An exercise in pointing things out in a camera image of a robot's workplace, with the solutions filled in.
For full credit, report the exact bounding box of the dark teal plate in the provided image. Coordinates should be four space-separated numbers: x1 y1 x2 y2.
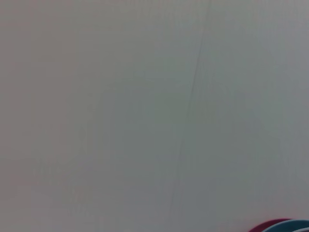
265 219 309 232

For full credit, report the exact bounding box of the red plate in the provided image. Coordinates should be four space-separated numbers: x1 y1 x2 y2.
248 218 294 232

